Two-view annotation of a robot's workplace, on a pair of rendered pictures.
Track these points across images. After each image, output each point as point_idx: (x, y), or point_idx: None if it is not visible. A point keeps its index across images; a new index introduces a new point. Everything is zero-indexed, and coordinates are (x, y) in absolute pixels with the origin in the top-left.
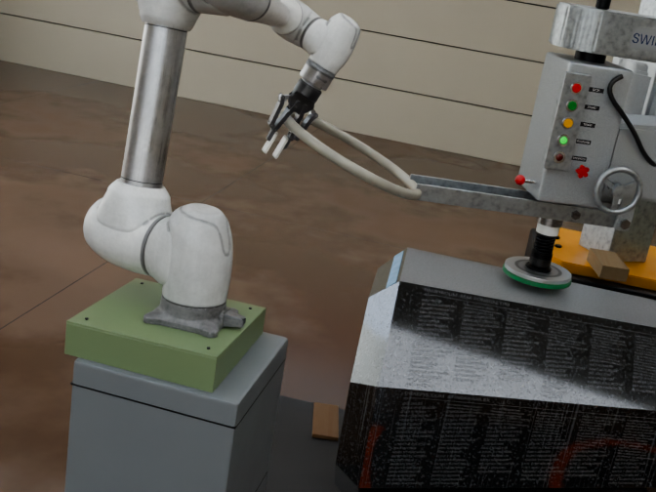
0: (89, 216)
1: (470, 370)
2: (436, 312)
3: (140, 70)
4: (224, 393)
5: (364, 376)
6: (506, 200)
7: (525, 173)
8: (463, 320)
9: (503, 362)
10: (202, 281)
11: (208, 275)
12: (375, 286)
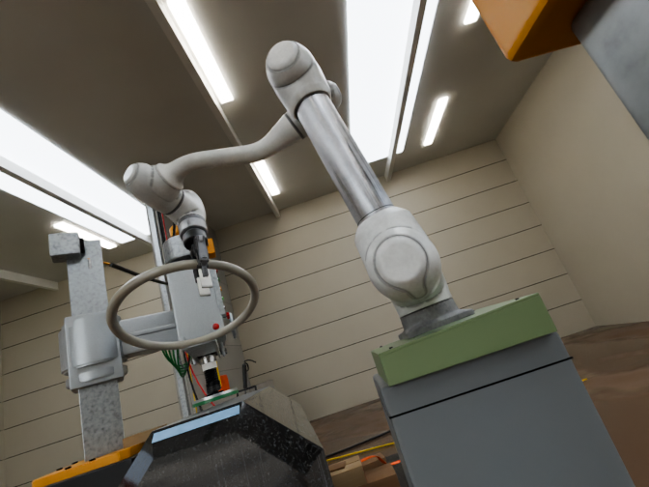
0: (420, 234)
1: (299, 423)
2: (265, 408)
3: (343, 124)
4: None
5: (308, 458)
6: (216, 340)
7: (193, 334)
8: (268, 407)
9: (292, 415)
10: None
11: None
12: (212, 435)
